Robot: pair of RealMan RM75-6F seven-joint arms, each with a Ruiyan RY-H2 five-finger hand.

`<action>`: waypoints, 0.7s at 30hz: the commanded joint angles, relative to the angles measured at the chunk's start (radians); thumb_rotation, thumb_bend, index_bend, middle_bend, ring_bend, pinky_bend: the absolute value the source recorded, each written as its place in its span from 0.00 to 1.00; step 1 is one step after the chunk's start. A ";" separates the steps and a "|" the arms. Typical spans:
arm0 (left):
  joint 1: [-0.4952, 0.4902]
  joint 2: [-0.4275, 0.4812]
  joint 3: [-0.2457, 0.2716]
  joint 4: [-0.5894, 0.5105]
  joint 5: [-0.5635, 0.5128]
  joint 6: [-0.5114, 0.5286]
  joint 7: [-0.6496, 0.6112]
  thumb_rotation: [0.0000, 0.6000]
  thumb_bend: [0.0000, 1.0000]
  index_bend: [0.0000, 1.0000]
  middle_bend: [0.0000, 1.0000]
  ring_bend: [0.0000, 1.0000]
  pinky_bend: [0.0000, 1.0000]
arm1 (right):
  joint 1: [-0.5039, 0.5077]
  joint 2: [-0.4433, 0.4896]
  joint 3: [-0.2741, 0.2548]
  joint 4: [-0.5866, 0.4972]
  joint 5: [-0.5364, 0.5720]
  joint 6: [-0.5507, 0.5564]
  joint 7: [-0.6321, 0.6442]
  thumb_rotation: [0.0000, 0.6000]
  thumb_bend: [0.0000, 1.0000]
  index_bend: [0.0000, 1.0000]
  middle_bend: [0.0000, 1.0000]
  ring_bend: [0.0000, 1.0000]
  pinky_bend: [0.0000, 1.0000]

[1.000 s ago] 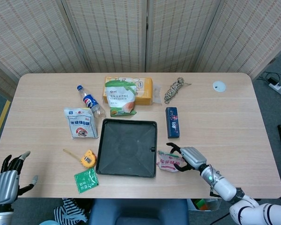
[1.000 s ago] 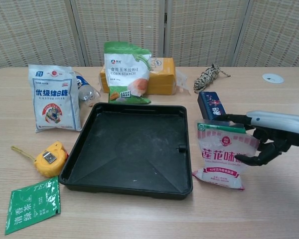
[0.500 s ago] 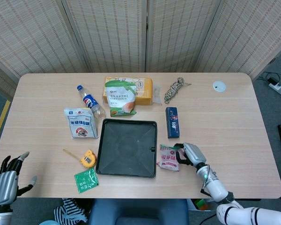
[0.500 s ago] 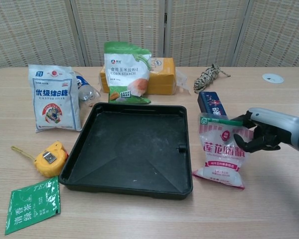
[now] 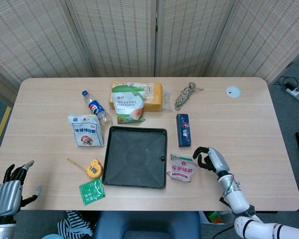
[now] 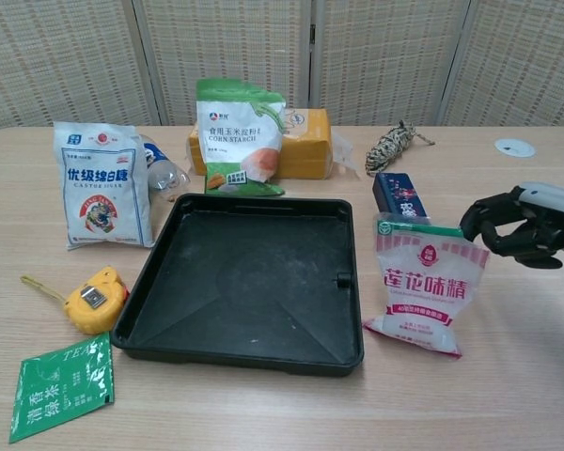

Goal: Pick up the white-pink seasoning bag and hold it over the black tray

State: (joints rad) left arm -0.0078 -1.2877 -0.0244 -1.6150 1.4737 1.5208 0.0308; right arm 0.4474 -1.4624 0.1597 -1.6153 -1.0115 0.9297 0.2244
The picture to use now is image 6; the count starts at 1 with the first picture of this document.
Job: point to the white caster sugar bag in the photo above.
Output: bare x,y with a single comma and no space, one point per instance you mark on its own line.
101,188

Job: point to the dark blue printed box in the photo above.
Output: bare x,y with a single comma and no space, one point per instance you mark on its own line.
402,195

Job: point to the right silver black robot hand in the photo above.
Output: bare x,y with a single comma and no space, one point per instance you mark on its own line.
550,206

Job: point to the empty Pepsi plastic bottle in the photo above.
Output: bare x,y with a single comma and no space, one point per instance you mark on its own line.
164,171

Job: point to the pink white seasoning bag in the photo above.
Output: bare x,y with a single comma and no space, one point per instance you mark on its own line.
423,291

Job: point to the yellow wrapped package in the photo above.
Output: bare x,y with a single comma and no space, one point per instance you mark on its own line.
305,150

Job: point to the woven folding screen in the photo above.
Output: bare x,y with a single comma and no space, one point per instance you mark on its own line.
216,56

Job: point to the green tea packet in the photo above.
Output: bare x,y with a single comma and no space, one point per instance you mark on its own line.
61,390

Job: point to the yellow tape measure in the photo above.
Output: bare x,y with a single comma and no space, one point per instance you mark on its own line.
94,303

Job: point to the green white corn starch bag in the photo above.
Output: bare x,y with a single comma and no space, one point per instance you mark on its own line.
235,136

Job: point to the black plastic tray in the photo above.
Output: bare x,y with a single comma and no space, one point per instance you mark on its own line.
244,286

